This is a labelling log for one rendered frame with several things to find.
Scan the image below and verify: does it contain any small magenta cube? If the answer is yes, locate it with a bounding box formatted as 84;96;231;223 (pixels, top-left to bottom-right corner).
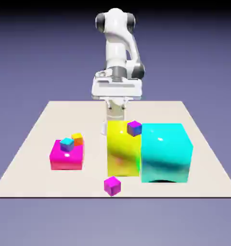
103;176;121;197

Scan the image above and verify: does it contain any small yellow cube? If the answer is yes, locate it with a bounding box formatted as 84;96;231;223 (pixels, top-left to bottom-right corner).
71;133;84;147

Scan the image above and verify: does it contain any large magenta box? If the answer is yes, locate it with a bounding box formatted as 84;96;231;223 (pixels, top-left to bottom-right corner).
49;139;85;171

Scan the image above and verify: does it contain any large yellow box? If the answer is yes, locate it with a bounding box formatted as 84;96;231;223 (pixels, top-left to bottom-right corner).
107;120;142;177

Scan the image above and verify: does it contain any small cyan cube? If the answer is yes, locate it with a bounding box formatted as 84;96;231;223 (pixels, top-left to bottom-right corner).
60;137;75;153

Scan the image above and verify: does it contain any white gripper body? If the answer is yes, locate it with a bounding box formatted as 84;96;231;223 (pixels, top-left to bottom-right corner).
91;76;143;101

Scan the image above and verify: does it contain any small purple cube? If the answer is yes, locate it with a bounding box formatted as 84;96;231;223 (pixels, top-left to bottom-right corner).
127;120;142;137

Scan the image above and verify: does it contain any large cyan box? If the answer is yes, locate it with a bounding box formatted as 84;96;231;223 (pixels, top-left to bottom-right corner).
141;123;194;184

